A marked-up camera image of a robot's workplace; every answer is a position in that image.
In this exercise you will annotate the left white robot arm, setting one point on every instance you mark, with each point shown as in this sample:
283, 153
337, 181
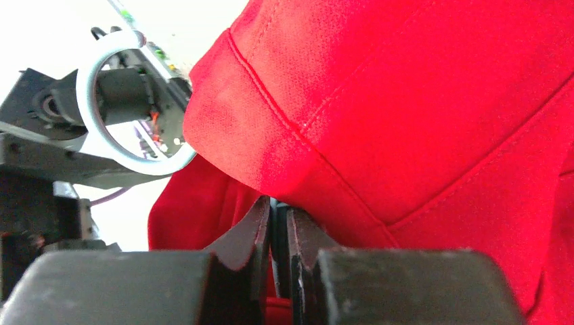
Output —
42, 132

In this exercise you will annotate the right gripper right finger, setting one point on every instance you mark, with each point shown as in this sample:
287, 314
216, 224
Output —
334, 284

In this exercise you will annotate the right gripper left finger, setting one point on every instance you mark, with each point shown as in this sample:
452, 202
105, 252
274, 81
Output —
225, 283

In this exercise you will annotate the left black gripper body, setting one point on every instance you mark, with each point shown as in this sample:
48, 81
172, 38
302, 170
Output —
42, 214

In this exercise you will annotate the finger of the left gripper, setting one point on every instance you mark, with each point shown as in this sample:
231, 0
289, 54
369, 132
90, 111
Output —
24, 153

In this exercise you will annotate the grey-blue hanger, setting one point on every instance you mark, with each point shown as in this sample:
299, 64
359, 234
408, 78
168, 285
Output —
89, 111

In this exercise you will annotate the red skirt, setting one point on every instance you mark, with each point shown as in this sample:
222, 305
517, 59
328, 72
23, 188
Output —
394, 124

